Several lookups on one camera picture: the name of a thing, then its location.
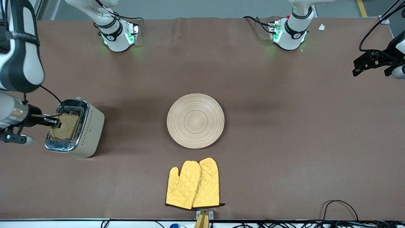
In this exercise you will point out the small metal bracket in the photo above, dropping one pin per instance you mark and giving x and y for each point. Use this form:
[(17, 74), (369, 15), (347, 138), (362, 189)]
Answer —
[(211, 214)]

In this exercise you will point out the brown toast slice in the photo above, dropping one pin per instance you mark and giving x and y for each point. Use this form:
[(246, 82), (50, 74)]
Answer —
[(68, 128)]

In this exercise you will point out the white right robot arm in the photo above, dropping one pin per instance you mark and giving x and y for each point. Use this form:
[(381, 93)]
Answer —
[(22, 63)]

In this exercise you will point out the brown table cover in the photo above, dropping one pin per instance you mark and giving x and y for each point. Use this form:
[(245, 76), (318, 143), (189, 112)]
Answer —
[(284, 126)]

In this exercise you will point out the yellow quilted oven mitt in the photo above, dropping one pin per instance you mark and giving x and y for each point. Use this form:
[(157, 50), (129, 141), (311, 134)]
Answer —
[(208, 183), (183, 186)]

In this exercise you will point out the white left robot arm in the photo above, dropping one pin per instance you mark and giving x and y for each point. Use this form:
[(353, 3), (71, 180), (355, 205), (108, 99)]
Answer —
[(294, 28)]

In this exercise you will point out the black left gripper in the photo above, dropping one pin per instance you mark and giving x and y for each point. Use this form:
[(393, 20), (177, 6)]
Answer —
[(380, 59)]

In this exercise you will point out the aluminium frame profile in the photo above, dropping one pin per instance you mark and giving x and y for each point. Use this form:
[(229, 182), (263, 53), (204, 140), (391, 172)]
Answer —
[(37, 8)]

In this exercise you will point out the small white paper scrap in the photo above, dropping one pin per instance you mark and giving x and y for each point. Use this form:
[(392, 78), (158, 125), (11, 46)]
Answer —
[(321, 27)]

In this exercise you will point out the metal corner bracket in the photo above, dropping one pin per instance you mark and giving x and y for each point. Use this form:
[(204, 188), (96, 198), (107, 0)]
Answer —
[(384, 20)]

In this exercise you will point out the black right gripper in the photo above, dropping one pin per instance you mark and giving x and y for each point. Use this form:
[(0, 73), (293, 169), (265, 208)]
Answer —
[(34, 119)]

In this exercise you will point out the cream and chrome toaster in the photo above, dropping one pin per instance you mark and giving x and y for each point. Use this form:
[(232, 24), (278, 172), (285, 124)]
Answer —
[(91, 126)]

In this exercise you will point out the round wooden plate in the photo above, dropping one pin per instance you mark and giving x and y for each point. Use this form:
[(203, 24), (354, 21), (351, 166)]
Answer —
[(195, 121)]

